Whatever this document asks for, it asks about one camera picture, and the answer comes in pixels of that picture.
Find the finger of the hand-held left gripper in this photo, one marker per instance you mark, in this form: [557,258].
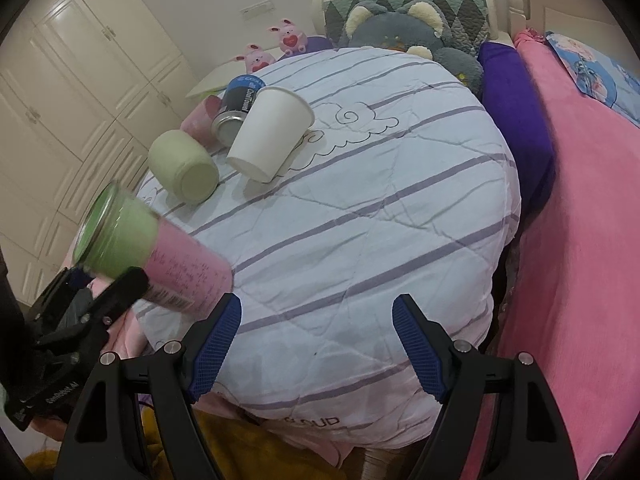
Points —
[117,292]

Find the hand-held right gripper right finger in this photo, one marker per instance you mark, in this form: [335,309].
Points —
[417,345]

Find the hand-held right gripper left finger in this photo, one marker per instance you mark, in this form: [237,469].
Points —
[215,345]

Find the green and pink cup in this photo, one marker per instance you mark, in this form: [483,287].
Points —
[150,250]

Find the pale green ceramic cup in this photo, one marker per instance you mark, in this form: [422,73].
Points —
[182,167]

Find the white paper cup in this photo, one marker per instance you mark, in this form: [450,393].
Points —
[267,132]

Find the yellow cloth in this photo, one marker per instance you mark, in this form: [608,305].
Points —
[200,445]

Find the striped white quilt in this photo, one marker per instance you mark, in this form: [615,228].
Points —
[350,240]

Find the pink blanket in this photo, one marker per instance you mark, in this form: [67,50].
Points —
[575,270]

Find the cream wardrobe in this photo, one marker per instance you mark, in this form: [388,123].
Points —
[65,120]

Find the blue metal can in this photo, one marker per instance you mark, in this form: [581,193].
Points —
[239,105]

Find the purple pillow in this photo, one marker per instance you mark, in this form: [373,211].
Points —
[515,110]

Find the pink plush rabbit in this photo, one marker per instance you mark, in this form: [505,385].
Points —
[290,37]
[256,59]

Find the grey plush bear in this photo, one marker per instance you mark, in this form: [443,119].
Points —
[415,42]

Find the blue cartoon pillow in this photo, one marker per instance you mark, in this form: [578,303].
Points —
[595,72]

